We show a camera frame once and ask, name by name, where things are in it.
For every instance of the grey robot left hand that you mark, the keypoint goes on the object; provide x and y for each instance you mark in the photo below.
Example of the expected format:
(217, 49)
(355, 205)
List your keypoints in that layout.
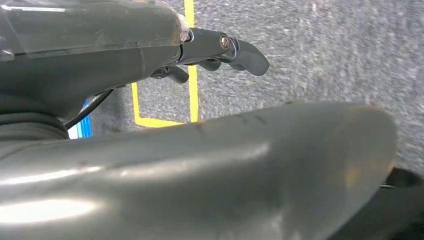
(198, 172)

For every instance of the blue metal shelf rack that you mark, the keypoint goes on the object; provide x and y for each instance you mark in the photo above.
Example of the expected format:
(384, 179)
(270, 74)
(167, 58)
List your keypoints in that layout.
(84, 127)

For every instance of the yellow floor tape square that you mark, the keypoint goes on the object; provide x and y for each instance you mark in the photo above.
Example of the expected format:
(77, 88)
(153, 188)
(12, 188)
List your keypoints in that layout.
(193, 96)

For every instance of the black robot leg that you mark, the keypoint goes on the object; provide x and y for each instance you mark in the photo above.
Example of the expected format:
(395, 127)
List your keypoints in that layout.
(391, 212)

